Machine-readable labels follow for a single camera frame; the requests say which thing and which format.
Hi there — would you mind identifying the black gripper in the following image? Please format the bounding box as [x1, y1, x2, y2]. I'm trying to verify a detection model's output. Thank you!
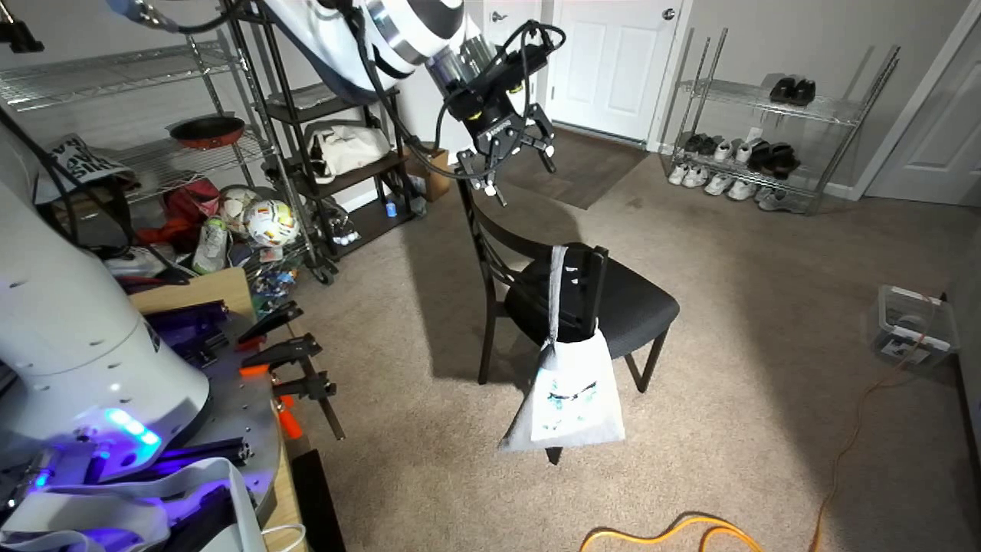
[444, 57, 562, 204]

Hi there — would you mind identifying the grey tote bag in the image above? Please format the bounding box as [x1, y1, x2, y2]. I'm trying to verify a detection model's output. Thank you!
[498, 243, 630, 458]

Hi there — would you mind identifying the black metal dining chair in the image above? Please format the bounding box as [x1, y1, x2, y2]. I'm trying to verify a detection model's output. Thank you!
[453, 175, 685, 468]

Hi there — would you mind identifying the red bag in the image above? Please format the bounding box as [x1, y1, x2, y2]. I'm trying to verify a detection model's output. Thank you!
[134, 178, 227, 252]

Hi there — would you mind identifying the brown door mat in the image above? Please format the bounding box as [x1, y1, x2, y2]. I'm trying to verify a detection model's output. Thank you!
[458, 120, 651, 211]

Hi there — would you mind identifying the white entry door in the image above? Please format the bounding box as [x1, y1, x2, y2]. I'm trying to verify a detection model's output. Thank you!
[549, 0, 689, 148]

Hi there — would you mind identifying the white folded item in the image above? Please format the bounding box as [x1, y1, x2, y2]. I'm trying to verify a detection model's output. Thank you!
[305, 120, 397, 185]

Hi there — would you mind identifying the black metal rack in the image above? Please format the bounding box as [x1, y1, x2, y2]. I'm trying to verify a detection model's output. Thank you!
[227, 0, 432, 287]

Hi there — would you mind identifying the white sneaker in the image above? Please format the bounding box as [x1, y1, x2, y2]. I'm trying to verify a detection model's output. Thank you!
[715, 124, 765, 164]

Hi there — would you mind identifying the colourful soccer ball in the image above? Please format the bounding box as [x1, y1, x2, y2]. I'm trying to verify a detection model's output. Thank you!
[241, 196, 305, 252]

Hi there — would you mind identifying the black bulky sneaker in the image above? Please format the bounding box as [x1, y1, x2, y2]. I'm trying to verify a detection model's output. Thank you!
[746, 139, 802, 185]

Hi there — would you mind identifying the colourful toy pile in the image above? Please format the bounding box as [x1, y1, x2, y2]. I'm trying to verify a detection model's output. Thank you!
[248, 258, 300, 311]

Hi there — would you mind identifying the black orange bar clamp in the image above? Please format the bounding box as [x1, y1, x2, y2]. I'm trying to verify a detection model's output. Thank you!
[267, 364, 350, 444]
[239, 332, 329, 383]

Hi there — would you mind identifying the dark red bowl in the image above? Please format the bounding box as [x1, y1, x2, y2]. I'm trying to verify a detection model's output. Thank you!
[165, 112, 248, 154]

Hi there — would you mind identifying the white green bottle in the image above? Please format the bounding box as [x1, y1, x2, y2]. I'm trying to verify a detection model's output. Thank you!
[189, 211, 233, 276]

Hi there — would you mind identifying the brown cardboard box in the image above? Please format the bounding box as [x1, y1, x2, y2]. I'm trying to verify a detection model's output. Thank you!
[126, 268, 257, 319]

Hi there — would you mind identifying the purple plastic part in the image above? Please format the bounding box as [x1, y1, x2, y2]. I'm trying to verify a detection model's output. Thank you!
[141, 299, 233, 362]

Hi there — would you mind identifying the black white printed plate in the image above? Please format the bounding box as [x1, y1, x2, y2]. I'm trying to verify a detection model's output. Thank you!
[47, 135, 134, 191]

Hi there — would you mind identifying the white panel interior door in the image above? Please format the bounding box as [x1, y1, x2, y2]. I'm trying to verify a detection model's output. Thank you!
[866, 9, 981, 208]

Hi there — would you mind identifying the clear plastic storage box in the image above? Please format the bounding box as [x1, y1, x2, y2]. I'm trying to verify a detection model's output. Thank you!
[870, 281, 962, 367]

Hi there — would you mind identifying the metal wire shoe rack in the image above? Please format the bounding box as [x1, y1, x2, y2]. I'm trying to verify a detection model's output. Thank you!
[655, 28, 906, 215]

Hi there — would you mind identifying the orange extension cord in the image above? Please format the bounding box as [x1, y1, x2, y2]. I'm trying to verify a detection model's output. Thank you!
[578, 362, 928, 552]

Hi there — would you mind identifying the silver wire shelving unit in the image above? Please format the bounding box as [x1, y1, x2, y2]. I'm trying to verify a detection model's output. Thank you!
[0, 40, 269, 279]

